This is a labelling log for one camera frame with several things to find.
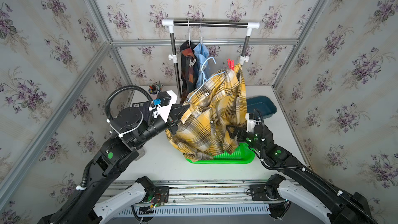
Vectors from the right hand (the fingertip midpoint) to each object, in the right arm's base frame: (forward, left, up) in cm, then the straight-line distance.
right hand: (234, 127), depth 77 cm
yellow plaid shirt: (+4, +9, +15) cm, 17 cm away
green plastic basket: (-8, -7, -16) cm, 19 cm away
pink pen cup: (+28, +49, -6) cm, 57 cm away
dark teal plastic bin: (+29, -27, -17) cm, 43 cm away
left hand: (-8, +22, +28) cm, 36 cm away
